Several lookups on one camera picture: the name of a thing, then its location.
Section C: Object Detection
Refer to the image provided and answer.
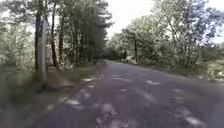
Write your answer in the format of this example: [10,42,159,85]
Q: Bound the wood of tall trees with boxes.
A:
[105,0,224,73]

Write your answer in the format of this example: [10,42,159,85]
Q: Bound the wood of green trees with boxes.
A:
[0,0,114,84]

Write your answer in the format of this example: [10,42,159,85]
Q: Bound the grass verge with undergrowth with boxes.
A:
[0,61,108,128]

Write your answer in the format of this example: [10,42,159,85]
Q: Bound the grey asphalt road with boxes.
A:
[33,59,224,128]

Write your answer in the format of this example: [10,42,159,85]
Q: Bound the grass verge with leaves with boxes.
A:
[121,59,224,84]

